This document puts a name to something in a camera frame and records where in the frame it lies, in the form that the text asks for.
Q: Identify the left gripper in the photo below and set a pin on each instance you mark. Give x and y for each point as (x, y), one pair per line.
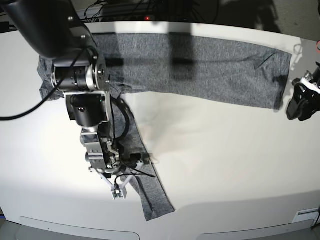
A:
(301, 107)

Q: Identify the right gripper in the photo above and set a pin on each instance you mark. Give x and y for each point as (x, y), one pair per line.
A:
(114, 170)

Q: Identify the grey long-sleeve T-shirt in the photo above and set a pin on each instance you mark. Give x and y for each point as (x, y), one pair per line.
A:
(181, 93)

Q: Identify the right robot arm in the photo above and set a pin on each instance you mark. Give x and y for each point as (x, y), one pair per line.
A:
(56, 32)

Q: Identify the white label plate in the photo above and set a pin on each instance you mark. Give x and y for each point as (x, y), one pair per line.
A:
(305, 215)

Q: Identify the black power strip red light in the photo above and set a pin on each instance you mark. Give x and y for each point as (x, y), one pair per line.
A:
(139, 17)

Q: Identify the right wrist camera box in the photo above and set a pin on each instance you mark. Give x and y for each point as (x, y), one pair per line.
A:
(118, 193)

